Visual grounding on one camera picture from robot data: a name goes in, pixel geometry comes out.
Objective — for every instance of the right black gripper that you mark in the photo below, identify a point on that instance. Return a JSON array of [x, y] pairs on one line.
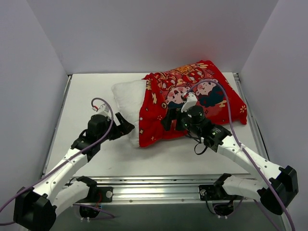
[[175, 119]]

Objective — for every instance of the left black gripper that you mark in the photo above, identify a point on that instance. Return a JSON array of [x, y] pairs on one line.
[[119, 127]]

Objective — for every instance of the red printed pillowcase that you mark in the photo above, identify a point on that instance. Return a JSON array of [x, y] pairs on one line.
[[198, 84]]

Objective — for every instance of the white pillow insert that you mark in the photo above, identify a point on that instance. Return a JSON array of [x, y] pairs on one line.
[[129, 97]]

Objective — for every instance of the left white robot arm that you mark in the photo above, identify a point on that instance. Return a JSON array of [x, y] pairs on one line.
[[37, 207]]

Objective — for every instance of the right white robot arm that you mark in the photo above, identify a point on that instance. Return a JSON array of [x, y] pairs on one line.
[[274, 186]]

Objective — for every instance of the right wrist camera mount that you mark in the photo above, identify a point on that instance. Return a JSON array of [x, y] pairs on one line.
[[189, 99]]

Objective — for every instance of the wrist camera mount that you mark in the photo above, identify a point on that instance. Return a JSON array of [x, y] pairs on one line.
[[102, 109], [189, 99]]

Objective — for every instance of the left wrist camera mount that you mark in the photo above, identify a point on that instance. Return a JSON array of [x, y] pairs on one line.
[[102, 109]]

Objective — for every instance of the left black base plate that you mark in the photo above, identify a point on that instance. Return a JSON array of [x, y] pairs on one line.
[[100, 194]]

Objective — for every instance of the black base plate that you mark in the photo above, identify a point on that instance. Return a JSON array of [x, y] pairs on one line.
[[100, 194], [212, 193]]

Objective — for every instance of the aluminium front rail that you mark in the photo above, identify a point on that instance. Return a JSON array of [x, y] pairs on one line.
[[157, 189]]

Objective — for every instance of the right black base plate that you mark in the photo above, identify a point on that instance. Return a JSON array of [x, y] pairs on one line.
[[212, 193]]

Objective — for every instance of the right side aluminium rail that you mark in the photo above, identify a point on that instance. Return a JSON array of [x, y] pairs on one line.
[[251, 120]]

